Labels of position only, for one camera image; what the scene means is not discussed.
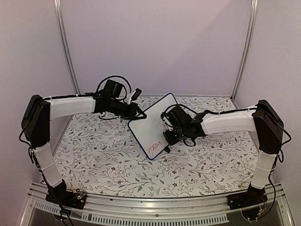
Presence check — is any front aluminium rail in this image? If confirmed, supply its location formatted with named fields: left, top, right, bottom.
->
left=20, top=182, right=296, bottom=226

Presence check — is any aluminium frame post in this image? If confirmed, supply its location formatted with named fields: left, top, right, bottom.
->
left=53, top=0, right=80, bottom=94
left=231, top=0, right=258, bottom=102

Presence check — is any right aluminium frame post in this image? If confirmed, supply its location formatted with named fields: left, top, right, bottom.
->
left=231, top=0, right=258, bottom=102

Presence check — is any floral patterned table mat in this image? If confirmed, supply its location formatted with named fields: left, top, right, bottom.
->
left=44, top=95, right=269, bottom=198

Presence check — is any left aluminium frame post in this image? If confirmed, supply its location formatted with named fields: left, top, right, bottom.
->
left=53, top=0, right=80, bottom=94

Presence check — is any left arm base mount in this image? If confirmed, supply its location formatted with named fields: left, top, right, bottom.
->
left=46, top=188, right=87, bottom=210

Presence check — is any left black cable loop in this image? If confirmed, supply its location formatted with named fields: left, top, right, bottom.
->
left=96, top=75, right=132, bottom=99

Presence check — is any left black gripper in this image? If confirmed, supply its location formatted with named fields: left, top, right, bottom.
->
left=110, top=99, right=147, bottom=121

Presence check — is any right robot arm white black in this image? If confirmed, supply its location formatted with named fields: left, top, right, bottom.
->
left=160, top=100, right=292, bottom=205

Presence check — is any wire whiteboard stand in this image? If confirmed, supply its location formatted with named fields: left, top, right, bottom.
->
left=164, top=146, right=170, bottom=153

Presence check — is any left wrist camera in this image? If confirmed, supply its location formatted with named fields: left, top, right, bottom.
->
left=124, top=88, right=142, bottom=105

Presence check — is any small blue-framed whiteboard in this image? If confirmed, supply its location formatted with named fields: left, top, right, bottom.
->
left=128, top=93, right=177, bottom=160

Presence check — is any right black cable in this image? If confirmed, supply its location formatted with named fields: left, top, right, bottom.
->
left=258, top=108, right=292, bottom=163

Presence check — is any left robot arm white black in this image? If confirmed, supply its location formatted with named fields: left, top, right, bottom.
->
left=19, top=93, right=147, bottom=204

